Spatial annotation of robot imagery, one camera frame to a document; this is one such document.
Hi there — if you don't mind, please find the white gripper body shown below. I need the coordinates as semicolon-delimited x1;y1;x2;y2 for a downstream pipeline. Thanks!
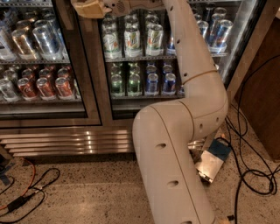
102;0;130;17

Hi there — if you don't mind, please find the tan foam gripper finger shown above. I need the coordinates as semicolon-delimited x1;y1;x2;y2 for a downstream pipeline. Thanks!
71;0;102;7
73;3;112;18

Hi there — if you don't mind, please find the glass fridge door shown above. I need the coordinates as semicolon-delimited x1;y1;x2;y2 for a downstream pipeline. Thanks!
74;0;270;128
0;0;100;130

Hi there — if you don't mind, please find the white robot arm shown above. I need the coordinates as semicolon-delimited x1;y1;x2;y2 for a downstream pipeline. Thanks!
71;0;228;224

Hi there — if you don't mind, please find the stainless fridge bottom grille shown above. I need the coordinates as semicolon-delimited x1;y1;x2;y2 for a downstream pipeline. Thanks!
0;125;217;158

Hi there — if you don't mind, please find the white green soda can left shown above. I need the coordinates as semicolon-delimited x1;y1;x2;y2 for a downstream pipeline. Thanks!
102;27;122;59

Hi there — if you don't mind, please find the white green soda can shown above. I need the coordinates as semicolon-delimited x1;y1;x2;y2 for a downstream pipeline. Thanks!
124;25;141;57
146;24;164;56
102;27;122;59

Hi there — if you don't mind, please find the white green soda can middle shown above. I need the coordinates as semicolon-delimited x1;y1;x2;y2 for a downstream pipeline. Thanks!
124;25;141;57

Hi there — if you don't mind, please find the white green soda can right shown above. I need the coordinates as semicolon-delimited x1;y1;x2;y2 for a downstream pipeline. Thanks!
146;24;164;56

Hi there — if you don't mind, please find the silver blue tall can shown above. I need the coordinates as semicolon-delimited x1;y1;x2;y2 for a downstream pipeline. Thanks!
32;27;62;60

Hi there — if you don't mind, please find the gold silver can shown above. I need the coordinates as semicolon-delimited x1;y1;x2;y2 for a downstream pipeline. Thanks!
11;29;41;61

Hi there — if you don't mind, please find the blue silver energy can left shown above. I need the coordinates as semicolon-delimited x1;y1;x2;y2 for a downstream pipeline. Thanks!
166;34;176;55

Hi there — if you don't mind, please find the blue silver energy can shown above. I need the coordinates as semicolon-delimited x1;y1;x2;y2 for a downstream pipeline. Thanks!
166;34;176;55
209;19;233;53
198;20;209;39

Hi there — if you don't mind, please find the blue soda can left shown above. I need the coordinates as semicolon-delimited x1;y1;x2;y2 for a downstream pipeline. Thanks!
145;73;158;95

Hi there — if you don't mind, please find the blue soda can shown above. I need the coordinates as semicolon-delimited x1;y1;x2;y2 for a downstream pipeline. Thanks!
145;73;158;95
178;85;185;95
162;73;176;95

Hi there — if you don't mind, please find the white blue can far left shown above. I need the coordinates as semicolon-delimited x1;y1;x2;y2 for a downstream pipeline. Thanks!
0;29;17;61

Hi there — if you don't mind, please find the blue silver energy can middle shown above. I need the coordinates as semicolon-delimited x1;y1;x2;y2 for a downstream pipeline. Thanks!
198;20;209;39

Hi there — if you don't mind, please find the red cola can right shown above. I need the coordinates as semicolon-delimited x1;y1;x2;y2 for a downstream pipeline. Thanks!
55;77;74;100

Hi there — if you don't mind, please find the red cola can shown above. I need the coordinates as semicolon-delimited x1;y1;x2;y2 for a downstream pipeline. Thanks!
55;77;74;100
17;78;39;101
36;78;56;99

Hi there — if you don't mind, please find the red cola can middle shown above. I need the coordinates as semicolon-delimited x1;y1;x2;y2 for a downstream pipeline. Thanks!
36;78;56;99

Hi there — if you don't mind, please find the blue soda can middle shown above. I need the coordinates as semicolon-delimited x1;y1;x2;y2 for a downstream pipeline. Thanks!
162;73;176;95

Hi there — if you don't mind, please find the red cola can left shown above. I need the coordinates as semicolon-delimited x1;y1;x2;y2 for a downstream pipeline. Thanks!
17;78;39;101

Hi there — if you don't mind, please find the blue soda can right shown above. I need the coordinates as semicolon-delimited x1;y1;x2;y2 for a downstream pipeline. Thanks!
178;85;185;95

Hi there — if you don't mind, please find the blue silver energy can right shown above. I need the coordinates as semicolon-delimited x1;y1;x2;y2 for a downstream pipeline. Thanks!
209;19;233;53

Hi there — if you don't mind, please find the silver can lower left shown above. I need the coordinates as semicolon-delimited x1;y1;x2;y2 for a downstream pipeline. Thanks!
0;79;19;102

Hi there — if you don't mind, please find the brown wooden cabinet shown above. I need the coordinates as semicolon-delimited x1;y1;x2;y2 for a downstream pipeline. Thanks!
235;17;280;161

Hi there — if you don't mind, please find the blue pad on floor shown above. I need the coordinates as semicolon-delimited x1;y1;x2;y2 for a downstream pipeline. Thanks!
208;139;231;161

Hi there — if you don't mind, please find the blue object at left edge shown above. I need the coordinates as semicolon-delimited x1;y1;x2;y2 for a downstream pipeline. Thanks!
0;155;14;186

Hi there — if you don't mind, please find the orange cable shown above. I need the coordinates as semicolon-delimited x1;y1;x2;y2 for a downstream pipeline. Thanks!
0;157;37;212

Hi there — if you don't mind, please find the black cable with adapter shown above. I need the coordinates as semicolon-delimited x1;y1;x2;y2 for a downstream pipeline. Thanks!
0;167;61;224

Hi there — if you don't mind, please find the black cable bundle right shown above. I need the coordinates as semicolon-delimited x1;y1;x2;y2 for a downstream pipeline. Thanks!
223;55;278;224

